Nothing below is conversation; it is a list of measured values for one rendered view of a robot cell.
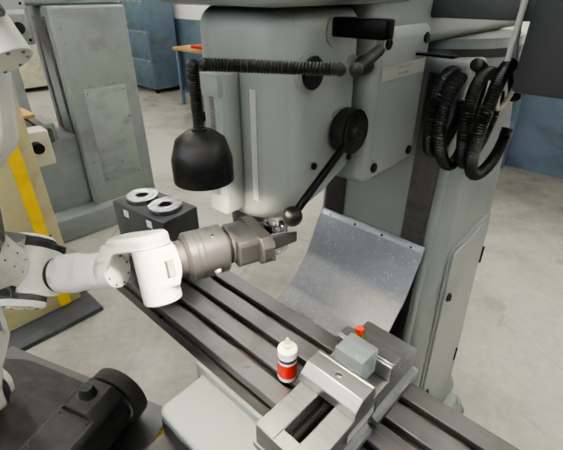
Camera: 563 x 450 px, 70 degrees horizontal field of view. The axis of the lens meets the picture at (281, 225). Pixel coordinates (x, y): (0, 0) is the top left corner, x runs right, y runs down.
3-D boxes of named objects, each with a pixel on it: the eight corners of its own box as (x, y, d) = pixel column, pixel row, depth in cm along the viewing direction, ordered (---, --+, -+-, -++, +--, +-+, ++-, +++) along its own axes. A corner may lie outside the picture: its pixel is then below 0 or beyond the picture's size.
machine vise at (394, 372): (314, 505, 64) (316, 466, 59) (250, 442, 73) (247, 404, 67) (418, 374, 86) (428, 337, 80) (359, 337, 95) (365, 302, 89)
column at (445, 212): (390, 501, 151) (508, 46, 72) (297, 423, 177) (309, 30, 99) (446, 412, 182) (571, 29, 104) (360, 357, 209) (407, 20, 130)
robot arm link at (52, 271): (118, 298, 73) (38, 304, 80) (124, 244, 77) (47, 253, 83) (71, 290, 64) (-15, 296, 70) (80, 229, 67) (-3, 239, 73)
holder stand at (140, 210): (172, 281, 113) (162, 219, 103) (124, 254, 124) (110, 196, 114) (203, 261, 122) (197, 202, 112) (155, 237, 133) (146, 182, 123)
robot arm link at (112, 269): (152, 236, 63) (85, 244, 68) (164, 289, 65) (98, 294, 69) (174, 226, 69) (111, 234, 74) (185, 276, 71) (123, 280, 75)
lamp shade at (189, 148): (163, 187, 47) (155, 136, 43) (189, 165, 53) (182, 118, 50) (222, 194, 45) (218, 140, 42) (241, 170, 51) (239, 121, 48)
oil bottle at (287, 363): (288, 387, 83) (288, 349, 78) (273, 376, 86) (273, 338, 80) (300, 375, 86) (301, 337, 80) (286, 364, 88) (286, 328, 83)
